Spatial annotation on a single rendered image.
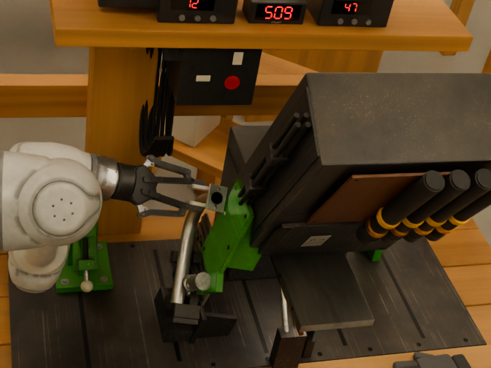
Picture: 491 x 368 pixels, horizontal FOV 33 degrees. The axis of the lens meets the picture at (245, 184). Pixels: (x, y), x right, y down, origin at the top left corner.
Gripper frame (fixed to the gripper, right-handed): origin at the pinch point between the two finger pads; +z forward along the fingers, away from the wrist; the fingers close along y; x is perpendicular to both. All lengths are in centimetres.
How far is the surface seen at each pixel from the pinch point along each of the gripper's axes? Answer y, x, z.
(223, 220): -4.4, -1.9, 4.4
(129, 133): 13.8, 20.8, -11.7
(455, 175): 5, -55, 21
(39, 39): 100, 281, 12
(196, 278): -17.3, -0.3, 0.7
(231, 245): -9.8, -7.8, 4.4
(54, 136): 40, 218, 15
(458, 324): -20, -2, 71
